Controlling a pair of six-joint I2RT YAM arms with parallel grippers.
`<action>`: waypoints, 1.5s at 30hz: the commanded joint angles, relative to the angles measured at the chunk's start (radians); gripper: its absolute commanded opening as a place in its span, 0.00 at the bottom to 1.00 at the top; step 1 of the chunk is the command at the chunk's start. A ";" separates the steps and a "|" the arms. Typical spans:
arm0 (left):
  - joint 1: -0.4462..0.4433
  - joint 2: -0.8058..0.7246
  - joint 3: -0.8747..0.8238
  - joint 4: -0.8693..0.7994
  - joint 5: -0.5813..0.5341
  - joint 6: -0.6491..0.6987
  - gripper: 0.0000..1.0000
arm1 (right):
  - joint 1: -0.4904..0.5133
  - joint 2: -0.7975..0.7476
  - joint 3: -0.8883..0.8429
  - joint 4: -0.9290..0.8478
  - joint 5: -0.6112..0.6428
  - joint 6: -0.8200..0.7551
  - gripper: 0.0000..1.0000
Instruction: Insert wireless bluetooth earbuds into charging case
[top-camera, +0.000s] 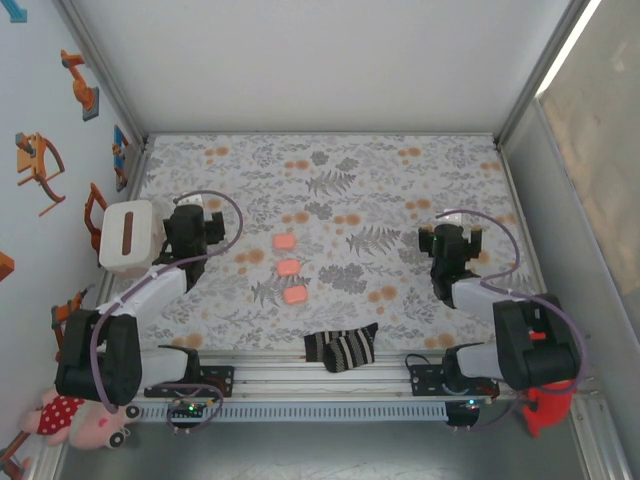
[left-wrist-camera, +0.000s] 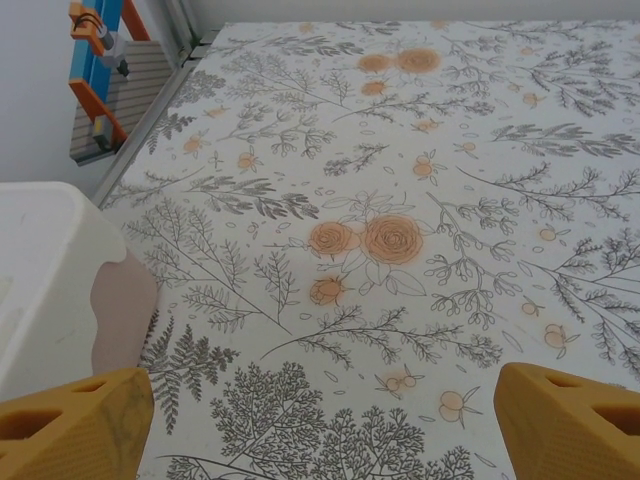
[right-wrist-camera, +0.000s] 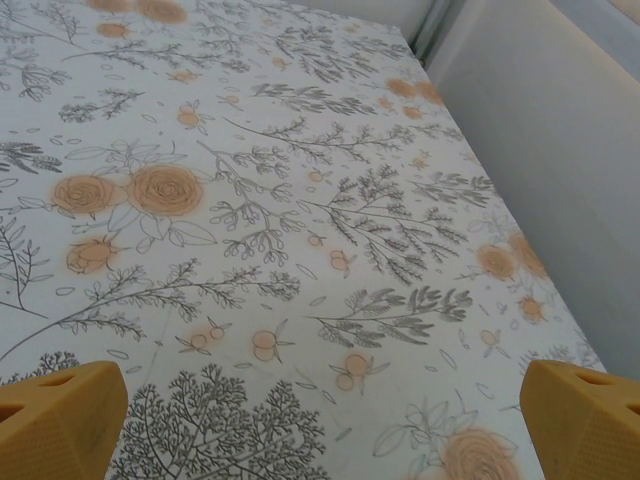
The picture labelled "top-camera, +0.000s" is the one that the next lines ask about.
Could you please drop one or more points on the black white striped sock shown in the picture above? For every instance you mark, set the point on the black white striped sock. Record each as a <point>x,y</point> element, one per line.
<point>350,345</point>

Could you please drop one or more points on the blue wall sticker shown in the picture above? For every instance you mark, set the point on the blue wall sticker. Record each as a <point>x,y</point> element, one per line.
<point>17,12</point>

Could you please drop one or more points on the aluminium table edge bar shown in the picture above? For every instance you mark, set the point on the aluminium table edge bar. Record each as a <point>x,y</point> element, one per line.
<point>320,134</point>

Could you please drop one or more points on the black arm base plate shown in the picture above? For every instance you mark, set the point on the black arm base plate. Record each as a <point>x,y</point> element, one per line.
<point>222,380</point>
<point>425,382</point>

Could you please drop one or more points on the white tissue box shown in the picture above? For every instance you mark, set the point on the white tissue box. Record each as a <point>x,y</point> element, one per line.
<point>117,235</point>

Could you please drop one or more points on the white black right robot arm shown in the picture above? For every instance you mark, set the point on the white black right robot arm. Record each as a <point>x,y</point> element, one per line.
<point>475,300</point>

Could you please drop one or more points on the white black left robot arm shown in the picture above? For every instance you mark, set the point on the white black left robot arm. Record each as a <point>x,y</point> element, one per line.
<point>155,287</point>

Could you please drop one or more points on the grey floral table mat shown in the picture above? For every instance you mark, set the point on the grey floral table mat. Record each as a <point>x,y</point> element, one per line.
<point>250,165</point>

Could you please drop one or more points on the red toy figure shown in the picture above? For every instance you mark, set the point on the red toy figure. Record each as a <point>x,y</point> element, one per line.
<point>547,407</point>

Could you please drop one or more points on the blue orange machine sticker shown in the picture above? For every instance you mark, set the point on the blue orange machine sticker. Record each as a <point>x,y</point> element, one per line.
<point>120,150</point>

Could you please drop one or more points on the orange block sticker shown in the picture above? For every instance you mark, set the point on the orange block sticker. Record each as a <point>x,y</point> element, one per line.
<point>6,265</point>

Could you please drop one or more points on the pink earbud charging case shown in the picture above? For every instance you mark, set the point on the pink earbud charging case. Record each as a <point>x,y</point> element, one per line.
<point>285,242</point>
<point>295,296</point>
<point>289,267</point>

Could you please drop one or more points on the pink plush pig toy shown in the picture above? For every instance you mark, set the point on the pink plush pig toy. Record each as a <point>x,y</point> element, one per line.
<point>90,430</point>

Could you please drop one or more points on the aluminium mounting rail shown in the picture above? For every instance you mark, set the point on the aluminium mounting rail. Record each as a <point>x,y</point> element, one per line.
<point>320,382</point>

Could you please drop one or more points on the orange bar sticker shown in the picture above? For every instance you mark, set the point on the orange bar sticker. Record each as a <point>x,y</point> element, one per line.
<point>7,451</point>

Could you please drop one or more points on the small circuit board green light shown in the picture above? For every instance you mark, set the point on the small circuit board green light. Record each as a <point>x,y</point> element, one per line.
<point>462,412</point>
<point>190,410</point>

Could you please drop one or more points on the orange grey gripper sticker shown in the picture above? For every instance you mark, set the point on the orange grey gripper sticker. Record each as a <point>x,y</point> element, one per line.
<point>35,160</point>

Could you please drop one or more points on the aluminium frame post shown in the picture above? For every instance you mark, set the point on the aluminium frame post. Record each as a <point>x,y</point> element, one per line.
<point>103,75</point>
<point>525,100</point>

